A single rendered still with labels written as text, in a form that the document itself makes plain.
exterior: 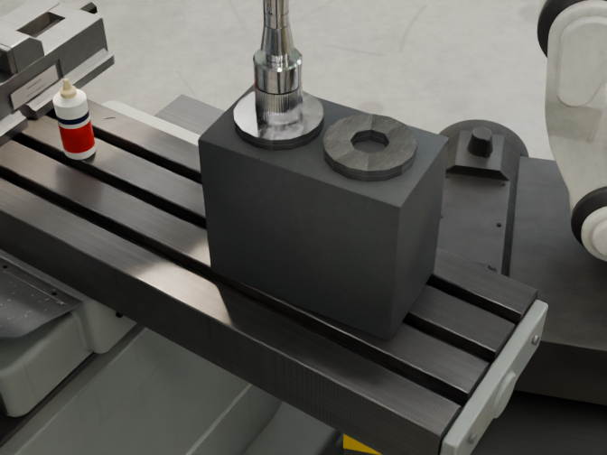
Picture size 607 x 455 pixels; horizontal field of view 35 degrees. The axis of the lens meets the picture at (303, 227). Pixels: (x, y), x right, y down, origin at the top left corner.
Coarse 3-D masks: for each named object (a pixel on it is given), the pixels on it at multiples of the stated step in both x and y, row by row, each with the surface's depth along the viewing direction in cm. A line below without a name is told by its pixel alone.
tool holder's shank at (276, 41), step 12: (264, 0) 86; (276, 0) 86; (288, 0) 87; (264, 12) 87; (276, 12) 87; (288, 12) 87; (264, 24) 88; (276, 24) 87; (288, 24) 88; (264, 36) 89; (276, 36) 88; (288, 36) 89; (264, 48) 89; (276, 48) 89; (288, 48) 89; (276, 60) 90
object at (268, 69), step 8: (256, 56) 91; (264, 56) 91; (296, 56) 91; (256, 64) 90; (264, 64) 90; (272, 64) 90; (280, 64) 90; (288, 64) 90; (296, 64) 90; (264, 72) 90; (272, 72) 90; (280, 72) 90; (288, 72) 90; (296, 72) 91
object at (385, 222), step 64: (256, 128) 94; (320, 128) 95; (384, 128) 93; (256, 192) 95; (320, 192) 91; (384, 192) 88; (256, 256) 102; (320, 256) 96; (384, 256) 92; (384, 320) 98
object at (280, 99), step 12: (300, 72) 91; (264, 84) 91; (276, 84) 90; (288, 84) 91; (300, 84) 92; (264, 96) 92; (276, 96) 91; (288, 96) 92; (300, 96) 93; (264, 108) 93; (276, 108) 92; (288, 108) 93; (300, 108) 94; (264, 120) 94; (276, 120) 93; (288, 120) 94
